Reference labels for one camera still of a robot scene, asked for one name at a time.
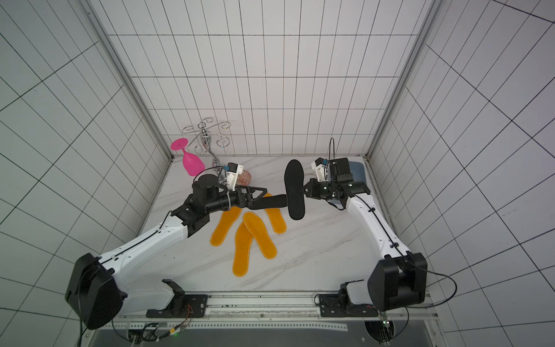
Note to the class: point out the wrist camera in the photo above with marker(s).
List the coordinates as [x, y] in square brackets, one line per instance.
[232, 172]
[321, 168]

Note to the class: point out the blue storage box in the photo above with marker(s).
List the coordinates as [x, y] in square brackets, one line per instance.
[347, 180]

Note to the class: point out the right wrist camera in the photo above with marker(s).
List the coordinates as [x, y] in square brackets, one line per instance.
[321, 168]

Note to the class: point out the aluminium mounting rail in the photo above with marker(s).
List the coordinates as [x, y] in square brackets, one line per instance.
[263, 310]

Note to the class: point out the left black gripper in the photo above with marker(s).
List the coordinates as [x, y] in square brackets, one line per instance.
[243, 202]

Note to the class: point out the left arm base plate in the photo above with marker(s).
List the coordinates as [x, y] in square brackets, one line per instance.
[182, 306]

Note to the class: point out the silver metal glass rack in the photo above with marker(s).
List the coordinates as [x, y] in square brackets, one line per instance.
[206, 132]

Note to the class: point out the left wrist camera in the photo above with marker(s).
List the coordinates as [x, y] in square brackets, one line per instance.
[232, 172]

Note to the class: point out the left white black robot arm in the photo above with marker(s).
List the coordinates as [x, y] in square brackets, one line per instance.
[99, 288]

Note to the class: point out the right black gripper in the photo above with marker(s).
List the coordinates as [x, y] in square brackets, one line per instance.
[317, 189]

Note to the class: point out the yellow insole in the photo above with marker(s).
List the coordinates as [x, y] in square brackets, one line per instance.
[243, 242]
[276, 219]
[228, 219]
[256, 227]

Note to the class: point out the pink plastic wine glass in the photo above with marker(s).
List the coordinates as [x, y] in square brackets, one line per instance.
[191, 162]

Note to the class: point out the yellow insole bottom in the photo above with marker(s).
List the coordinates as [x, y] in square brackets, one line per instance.
[243, 242]

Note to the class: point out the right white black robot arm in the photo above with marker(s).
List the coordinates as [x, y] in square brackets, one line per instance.
[398, 276]

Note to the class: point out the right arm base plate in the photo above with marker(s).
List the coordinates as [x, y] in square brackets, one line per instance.
[338, 306]

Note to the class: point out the black insole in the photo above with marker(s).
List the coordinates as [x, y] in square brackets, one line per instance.
[294, 184]

